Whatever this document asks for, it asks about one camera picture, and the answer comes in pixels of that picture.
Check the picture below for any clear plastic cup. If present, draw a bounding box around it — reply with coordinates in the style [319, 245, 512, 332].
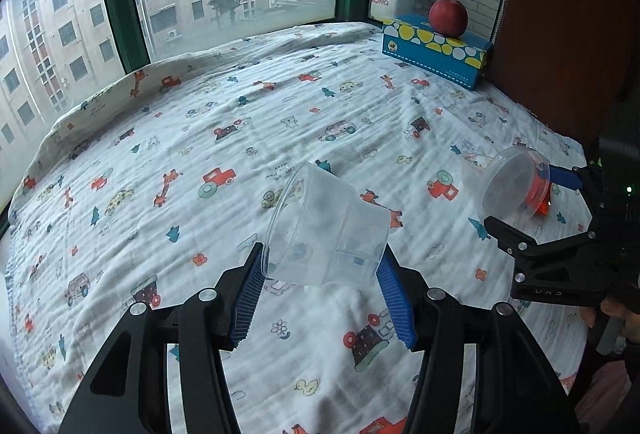
[262, 163, 390, 289]

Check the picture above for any person's right hand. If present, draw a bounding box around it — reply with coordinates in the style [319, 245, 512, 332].
[579, 297, 640, 343]

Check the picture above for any red apple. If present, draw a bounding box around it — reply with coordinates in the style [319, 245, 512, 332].
[428, 0, 469, 38]

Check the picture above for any brown wooden wardrobe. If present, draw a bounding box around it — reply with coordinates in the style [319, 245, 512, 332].
[486, 0, 639, 148]

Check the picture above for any clear round plastic container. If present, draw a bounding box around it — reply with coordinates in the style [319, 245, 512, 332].
[474, 146, 549, 223]

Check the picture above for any orange snack wrapper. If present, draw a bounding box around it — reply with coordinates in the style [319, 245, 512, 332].
[525, 163, 551, 216]

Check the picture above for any cartoon print white bedsheet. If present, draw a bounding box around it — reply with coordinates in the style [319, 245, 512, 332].
[0, 20, 594, 434]

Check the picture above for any blue yellow tissue box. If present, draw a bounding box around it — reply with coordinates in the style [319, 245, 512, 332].
[382, 14, 492, 90]

